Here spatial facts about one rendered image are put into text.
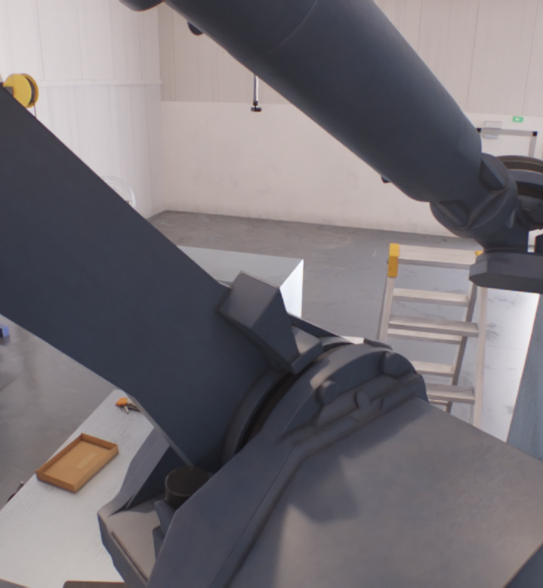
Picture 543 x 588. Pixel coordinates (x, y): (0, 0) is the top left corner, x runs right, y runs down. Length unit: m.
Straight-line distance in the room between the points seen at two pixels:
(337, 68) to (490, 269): 0.49
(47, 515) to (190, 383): 2.74
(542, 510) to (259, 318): 0.37
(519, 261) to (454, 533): 0.47
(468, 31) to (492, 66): 0.76
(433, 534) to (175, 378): 0.34
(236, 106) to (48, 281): 11.31
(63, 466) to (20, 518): 0.45
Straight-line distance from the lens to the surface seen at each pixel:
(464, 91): 11.10
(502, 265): 0.91
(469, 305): 2.22
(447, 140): 0.65
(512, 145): 11.19
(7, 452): 5.06
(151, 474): 0.96
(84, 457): 3.71
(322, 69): 0.51
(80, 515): 3.32
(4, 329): 7.07
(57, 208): 0.58
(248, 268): 4.01
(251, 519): 0.63
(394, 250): 1.99
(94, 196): 0.59
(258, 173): 11.81
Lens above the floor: 2.89
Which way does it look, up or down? 22 degrees down
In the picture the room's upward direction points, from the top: 1 degrees clockwise
